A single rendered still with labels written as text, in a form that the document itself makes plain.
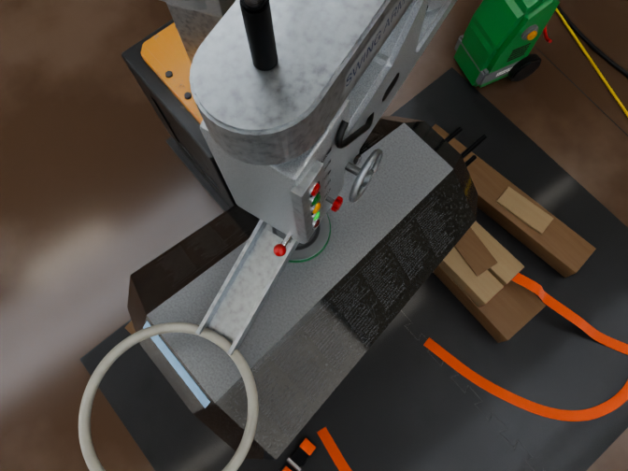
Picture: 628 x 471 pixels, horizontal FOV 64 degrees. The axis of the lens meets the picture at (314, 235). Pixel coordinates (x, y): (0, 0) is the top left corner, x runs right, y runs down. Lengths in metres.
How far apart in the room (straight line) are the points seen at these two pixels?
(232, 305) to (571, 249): 1.66
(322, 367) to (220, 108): 1.08
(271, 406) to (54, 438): 1.28
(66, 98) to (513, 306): 2.53
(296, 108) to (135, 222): 1.98
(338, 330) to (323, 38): 1.03
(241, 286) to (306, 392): 0.44
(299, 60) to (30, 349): 2.20
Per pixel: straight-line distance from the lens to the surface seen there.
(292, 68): 0.83
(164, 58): 2.09
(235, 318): 1.50
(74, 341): 2.67
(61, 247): 2.81
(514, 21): 2.64
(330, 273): 1.59
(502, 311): 2.40
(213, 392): 1.58
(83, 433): 1.58
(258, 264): 1.47
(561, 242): 2.59
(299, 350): 1.61
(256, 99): 0.81
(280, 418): 1.72
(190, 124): 1.96
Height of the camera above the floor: 2.39
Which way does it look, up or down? 73 degrees down
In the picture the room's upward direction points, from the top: 5 degrees counter-clockwise
